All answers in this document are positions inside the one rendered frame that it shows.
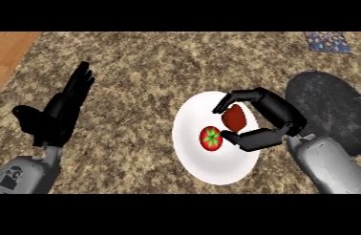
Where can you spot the dark red bell pepper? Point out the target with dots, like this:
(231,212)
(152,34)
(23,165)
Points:
(233,117)

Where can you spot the white round plate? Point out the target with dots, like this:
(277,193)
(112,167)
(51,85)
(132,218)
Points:
(206,162)

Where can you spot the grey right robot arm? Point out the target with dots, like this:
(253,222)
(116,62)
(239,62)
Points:
(321,165)

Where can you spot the blue patterned flat item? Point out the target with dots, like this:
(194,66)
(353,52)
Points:
(327,41)

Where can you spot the brown wooden surface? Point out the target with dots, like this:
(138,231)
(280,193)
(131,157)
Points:
(13,51)

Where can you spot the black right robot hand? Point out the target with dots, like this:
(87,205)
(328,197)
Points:
(277,113)

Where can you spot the dark grey round pan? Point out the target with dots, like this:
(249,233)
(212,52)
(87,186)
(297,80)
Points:
(325,102)

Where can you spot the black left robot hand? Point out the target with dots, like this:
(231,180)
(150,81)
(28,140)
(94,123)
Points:
(59,114)

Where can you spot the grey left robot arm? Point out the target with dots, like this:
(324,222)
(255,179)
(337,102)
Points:
(28,173)

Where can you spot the red tomato with green stem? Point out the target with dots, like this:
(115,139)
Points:
(211,138)

